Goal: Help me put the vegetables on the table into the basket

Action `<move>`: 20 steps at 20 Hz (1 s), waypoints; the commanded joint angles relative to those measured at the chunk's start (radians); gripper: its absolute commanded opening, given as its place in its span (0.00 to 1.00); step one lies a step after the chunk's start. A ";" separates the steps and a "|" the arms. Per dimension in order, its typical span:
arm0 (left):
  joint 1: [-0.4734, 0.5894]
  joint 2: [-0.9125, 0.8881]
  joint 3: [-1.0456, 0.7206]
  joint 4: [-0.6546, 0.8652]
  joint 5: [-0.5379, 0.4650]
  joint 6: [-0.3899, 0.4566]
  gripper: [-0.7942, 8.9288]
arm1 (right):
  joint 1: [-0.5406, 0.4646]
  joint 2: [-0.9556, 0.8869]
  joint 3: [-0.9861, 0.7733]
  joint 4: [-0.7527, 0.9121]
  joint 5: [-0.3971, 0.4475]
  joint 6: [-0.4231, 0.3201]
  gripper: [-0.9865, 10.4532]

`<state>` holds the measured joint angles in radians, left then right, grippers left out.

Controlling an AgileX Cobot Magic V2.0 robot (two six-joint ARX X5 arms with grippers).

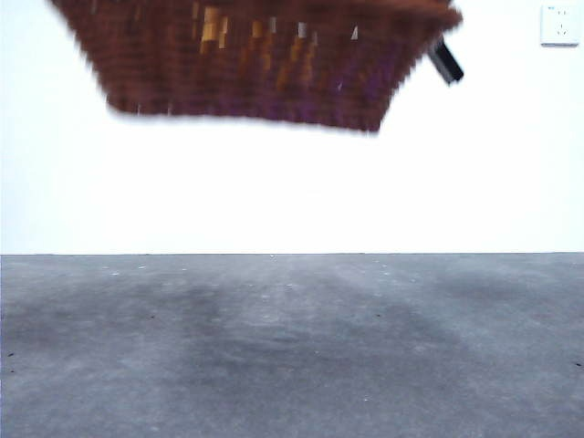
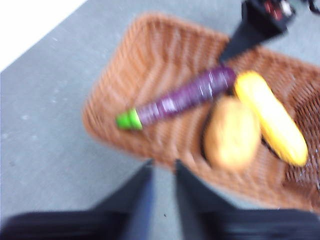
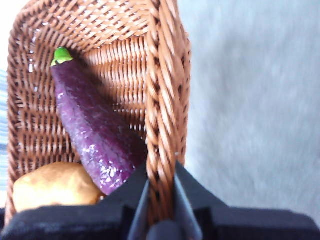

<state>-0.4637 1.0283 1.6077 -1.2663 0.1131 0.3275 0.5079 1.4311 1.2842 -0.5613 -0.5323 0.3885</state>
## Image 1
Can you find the brown wicker basket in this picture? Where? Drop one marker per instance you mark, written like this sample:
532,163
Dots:
255,68

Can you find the white wall socket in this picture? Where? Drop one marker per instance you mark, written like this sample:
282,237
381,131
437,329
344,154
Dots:
560,25

